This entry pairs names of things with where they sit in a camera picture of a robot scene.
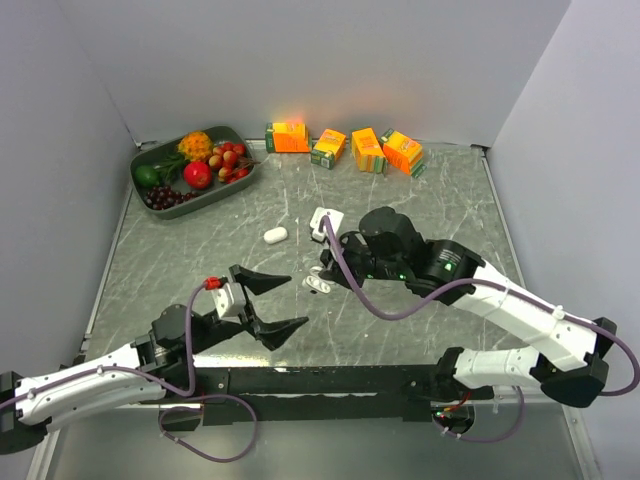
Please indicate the dark grape bunch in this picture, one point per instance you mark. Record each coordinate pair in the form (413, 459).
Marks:
(164, 197)

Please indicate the green leafy sprig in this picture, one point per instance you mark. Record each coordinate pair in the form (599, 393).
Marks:
(170, 168)

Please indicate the orange spiky fruit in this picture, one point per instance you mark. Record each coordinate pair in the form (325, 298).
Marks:
(196, 146)

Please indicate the orange green box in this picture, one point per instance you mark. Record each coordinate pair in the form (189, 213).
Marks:
(328, 149)
(403, 153)
(367, 151)
(287, 137)

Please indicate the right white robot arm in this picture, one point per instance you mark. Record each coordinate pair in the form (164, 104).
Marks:
(561, 356)

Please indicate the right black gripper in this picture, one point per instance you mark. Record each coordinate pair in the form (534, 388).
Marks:
(331, 269)

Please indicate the red cherry bunch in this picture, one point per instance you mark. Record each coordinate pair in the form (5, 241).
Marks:
(230, 162)

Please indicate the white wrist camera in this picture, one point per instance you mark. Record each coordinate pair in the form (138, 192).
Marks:
(319, 219)
(229, 297)

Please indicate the green lime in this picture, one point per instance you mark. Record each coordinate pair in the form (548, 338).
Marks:
(146, 176)

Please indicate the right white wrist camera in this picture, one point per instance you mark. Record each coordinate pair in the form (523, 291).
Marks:
(319, 219)

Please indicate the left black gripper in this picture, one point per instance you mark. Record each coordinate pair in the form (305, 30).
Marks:
(272, 333)

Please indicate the red pomegranate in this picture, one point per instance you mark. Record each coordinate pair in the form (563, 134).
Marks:
(197, 175)

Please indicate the white square charging case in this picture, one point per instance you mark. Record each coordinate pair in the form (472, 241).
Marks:
(316, 284)

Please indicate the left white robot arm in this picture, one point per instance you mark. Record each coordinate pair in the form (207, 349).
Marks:
(156, 365)

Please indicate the white oval earbud case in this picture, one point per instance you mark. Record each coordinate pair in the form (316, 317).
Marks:
(275, 235)

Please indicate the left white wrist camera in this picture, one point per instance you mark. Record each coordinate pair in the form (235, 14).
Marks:
(229, 297)

